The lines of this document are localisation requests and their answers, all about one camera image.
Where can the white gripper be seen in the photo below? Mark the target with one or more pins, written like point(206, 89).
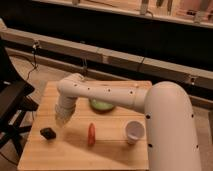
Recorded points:
point(63, 115)

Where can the black eraser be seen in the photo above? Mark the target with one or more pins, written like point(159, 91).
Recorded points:
point(48, 133)

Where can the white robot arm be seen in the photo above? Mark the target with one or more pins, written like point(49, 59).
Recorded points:
point(170, 122)

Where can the green bowl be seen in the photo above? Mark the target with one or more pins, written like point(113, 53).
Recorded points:
point(100, 106)

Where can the orange carrot toy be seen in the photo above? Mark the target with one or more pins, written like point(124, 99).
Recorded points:
point(91, 135)

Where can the black office chair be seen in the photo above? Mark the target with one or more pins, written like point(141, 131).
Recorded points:
point(14, 102)

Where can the white paper cup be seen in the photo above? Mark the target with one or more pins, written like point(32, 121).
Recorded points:
point(134, 131)

